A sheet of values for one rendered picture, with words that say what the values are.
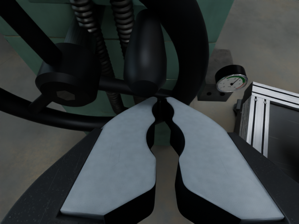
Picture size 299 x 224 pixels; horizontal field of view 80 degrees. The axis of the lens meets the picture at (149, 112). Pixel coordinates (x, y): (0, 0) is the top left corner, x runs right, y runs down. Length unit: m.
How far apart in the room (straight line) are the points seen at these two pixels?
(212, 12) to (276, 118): 0.76
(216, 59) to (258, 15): 1.49
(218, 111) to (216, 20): 0.85
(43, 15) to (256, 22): 1.71
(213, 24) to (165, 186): 0.78
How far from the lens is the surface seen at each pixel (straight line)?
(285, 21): 2.05
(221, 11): 0.37
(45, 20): 0.42
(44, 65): 0.20
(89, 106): 0.65
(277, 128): 1.02
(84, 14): 0.23
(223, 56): 0.53
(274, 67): 1.58
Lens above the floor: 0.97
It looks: 62 degrees down
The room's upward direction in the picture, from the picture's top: 2 degrees clockwise
